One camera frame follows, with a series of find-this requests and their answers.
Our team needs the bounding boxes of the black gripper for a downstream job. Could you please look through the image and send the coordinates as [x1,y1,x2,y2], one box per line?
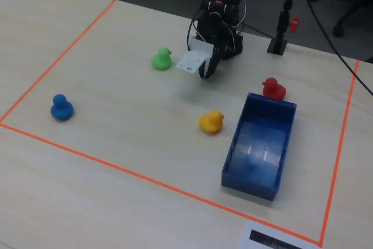
[192,12,233,80]

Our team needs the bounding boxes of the yellow rubber duck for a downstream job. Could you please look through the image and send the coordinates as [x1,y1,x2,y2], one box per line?
[198,110,226,134]

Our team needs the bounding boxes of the green rubber duck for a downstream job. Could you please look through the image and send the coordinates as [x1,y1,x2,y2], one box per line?
[150,47,173,71]

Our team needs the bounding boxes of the red rubber duck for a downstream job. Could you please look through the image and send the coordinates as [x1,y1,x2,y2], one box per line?
[262,77,287,101]

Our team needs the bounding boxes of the blue plastic box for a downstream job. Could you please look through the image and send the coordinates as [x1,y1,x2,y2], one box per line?
[220,92,298,202]

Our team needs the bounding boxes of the blue rubber duck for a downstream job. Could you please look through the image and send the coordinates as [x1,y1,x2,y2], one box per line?
[50,93,75,122]

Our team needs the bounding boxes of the black stand pole with base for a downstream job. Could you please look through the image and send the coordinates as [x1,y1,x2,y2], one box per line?
[266,0,301,55]

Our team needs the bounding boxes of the red clamp knob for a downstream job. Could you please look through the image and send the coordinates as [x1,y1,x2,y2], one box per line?
[289,17,301,34]

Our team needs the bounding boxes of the orange tape strip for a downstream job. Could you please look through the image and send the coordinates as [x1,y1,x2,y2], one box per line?
[0,0,117,124]
[0,122,323,247]
[319,59,360,247]

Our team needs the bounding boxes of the white paper with black print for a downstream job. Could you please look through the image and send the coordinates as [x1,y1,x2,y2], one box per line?
[237,219,321,249]

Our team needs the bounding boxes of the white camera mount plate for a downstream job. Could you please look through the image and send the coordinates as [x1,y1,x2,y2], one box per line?
[175,35,215,74]

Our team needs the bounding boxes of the black cable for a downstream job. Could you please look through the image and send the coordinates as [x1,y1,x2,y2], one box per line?
[298,0,373,97]

